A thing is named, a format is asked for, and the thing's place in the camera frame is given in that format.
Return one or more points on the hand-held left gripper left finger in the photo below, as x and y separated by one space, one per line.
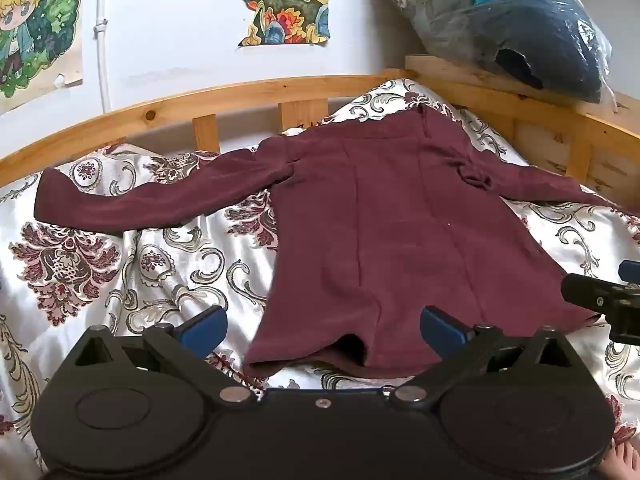
206 327

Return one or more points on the maroon long-sleeve shirt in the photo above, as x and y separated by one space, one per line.
390 230

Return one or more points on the cartoon figure wall poster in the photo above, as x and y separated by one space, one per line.
35 20

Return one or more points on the person's bare foot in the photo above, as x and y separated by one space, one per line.
622 460

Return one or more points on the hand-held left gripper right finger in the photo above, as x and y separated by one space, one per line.
442 330

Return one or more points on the floral satin blanket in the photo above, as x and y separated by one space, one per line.
150 245

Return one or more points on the clear plastic bag of clothes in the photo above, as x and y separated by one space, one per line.
505 15

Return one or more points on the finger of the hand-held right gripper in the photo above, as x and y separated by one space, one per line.
631 270
595 294

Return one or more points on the white wall pipe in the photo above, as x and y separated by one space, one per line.
103 60

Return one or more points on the torn colourful wall poster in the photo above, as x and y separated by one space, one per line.
285 5

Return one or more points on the wooden bed frame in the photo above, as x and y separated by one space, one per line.
165 102

